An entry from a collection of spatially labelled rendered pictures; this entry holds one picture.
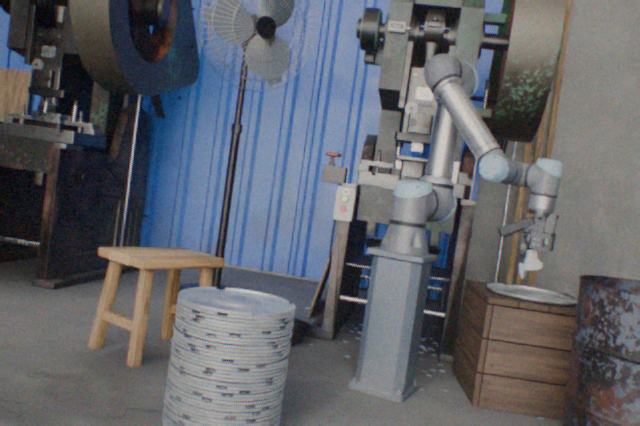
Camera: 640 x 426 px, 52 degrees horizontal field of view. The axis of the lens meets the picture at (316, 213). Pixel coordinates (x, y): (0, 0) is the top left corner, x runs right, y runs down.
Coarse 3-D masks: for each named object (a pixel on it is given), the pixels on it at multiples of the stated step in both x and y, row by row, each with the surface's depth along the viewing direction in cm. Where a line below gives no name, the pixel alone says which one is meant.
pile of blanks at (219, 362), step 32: (192, 320) 154; (224, 320) 150; (256, 320) 150; (288, 320) 157; (192, 352) 153; (224, 352) 149; (256, 352) 151; (288, 352) 160; (192, 384) 151; (224, 384) 149; (256, 384) 152; (192, 416) 151; (224, 416) 151; (256, 416) 153
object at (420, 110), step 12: (420, 72) 280; (408, 84) 281; (420, 84) 280; (408, 96) 281; (420, 96) 280; (432, 96) 279; (408, 108) 280; (420, 108) 280; (432, 108) 280; (408, 120) 279; (420, 120) 278; (432, 120) 278; (408, 132) 282; (420, 132) 278; (432, 132) 280
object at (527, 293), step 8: (488, 288) 221; (496, 288) 223; (504, 288) 226; (512, 288) 229; (520, 288) 233; (528, 288) 234; (512, 296) 210; (520, 296) 208; (528, 296) 214; (536, 296) 214; (544, 296) 215; (552, 296) 222; (560, 296) 225; (560, 304) 207; (568, 304) 209
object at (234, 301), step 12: (192, 288) 170; (204, 288) 173; (216, 288) 175; (228, 288) 177; (192, 300) 157; (204, 300) 159; (216, 300) 159; (228, 300) 160; (240, 300) 162; (252, 300) 164; (264, 300) 169; (276, 300) 171; (228, 312) 148; (240, 312) 150; (252, 312) 153; (264, 312) 155; (276, 312) 157; (288, 312) 157
